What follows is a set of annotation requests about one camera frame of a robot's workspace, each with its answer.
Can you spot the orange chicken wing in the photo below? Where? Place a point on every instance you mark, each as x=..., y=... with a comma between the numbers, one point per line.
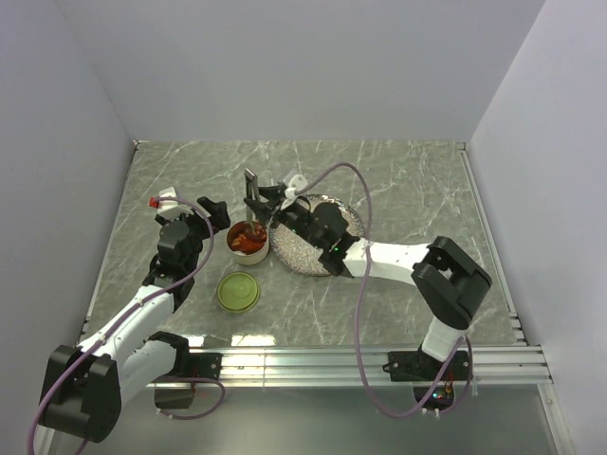
x=242, y=233

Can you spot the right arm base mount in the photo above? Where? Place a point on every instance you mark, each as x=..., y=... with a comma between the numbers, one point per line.
x=415, y=366

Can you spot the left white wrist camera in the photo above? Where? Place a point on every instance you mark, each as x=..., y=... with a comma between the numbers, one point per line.
x=165, y=203

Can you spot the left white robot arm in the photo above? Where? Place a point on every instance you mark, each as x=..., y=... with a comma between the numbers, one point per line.
x=86, y=386

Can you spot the speckled ceramic plate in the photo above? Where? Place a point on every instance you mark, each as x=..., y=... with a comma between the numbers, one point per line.
x=295, y=252

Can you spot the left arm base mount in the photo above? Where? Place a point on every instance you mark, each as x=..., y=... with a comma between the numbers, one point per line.
x=188, y=363

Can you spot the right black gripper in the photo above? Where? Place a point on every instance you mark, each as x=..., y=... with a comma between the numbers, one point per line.
x=275, y=193

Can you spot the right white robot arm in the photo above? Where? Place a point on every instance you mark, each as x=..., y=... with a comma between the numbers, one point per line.
x=451, y=283

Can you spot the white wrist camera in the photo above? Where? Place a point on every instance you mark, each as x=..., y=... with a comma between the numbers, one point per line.
x=294, y=183
x=165, y=203

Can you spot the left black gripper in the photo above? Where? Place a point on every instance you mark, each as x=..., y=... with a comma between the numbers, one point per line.
x=217, y=212

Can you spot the green round lid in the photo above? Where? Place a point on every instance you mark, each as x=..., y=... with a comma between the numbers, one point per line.
x=238, y=292

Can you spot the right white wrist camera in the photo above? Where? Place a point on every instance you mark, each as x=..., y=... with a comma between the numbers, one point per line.
x=294, y=183

